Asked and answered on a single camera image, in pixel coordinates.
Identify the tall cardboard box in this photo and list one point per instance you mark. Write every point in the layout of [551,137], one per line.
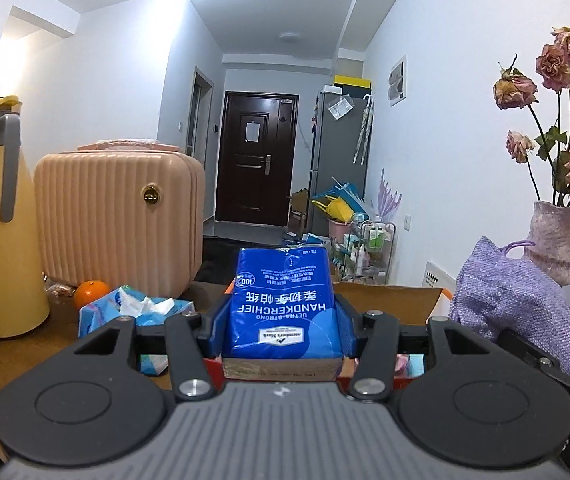
[299,210]

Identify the blue bags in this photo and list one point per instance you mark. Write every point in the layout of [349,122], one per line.
[350,191]

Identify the dried rose bouquet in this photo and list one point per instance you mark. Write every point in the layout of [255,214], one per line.
[515,87]

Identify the grey refrigerator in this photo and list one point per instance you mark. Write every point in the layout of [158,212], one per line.
[335,160]

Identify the small round ceiling lamp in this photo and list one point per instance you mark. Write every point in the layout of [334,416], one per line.
[290,36]

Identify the grey interior door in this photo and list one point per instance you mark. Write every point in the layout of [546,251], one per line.
[199,115]

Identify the orange fruit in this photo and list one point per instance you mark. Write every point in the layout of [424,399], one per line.
[91,295]

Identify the pink bucket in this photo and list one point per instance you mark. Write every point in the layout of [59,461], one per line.
[339,230]

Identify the yellow bag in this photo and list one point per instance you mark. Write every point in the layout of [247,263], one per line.
[335,208]

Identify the pale folded umbrella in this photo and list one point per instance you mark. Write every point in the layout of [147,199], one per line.
[369,125]
[360,135]

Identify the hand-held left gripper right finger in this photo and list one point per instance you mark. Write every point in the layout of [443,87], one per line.
[346,332]

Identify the yellow thermos jug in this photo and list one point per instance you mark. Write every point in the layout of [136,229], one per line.
[0,260]

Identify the black duffel bag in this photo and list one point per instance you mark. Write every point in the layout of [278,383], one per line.
[220,260]

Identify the pink ribbed suitcase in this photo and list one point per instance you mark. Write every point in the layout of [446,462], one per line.
[105,220]

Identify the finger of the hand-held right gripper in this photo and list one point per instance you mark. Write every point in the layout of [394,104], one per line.
[540,360]

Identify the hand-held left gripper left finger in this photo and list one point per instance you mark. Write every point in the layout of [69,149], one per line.
[220,330]

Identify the dark brown entrance door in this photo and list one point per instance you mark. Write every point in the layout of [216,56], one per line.
[252,180]

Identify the purple wall decoration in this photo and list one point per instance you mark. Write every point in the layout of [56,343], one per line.
[390,197]

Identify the red printed cardboard box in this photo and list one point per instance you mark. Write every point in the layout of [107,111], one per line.
[390,302]

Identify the wrapped snack packet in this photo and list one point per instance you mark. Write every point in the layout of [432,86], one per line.
[60,294]

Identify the blue handkerchief pack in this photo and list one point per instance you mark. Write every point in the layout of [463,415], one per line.
[285,305]

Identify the open blue tissue pack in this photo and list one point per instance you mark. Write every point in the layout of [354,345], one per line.
[100,317]

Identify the purple knitted pouch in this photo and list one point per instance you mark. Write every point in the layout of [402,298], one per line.
[510,300]

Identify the clear plastic pouch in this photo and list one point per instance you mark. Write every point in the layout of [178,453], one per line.
[341,108]

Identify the white paper sheet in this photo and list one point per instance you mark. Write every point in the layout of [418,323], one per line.
[252,131]

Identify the white board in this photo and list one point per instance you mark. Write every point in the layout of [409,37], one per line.
[437,276]

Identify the white wall socket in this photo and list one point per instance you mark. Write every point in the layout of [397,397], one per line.
[407,222]

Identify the yellow box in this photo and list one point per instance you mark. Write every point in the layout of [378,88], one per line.
[352,83]

